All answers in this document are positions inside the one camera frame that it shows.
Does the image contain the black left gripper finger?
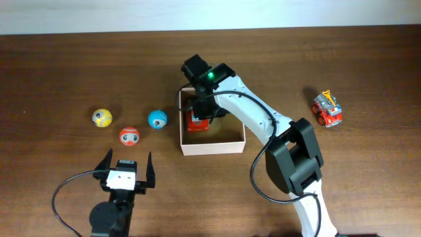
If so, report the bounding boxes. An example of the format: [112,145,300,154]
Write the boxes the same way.
[93,148,113,180]
[143,152,155,188]

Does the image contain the red toy truck blue tracks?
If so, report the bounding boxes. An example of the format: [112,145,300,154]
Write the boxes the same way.
[186,107,209,132]

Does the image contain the white cardboard box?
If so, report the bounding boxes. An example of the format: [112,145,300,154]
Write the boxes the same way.
[179,87,247,157]

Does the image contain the red toy truck yellow ladder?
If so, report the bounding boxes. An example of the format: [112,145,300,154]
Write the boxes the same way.
[312,90,343,128]

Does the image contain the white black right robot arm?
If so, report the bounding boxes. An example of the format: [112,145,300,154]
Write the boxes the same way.
[180,55,339,236]

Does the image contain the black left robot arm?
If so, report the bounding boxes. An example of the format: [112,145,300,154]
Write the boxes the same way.
[89,149,156,237]

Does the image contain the red face ball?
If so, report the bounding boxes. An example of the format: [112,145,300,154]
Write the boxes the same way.
[119,126,140,146]

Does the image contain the blue face ball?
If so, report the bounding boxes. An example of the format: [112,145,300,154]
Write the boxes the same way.
[148,110,168,129]

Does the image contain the yellow face ball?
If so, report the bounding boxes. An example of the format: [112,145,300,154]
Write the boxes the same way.
[92,109,112,128]

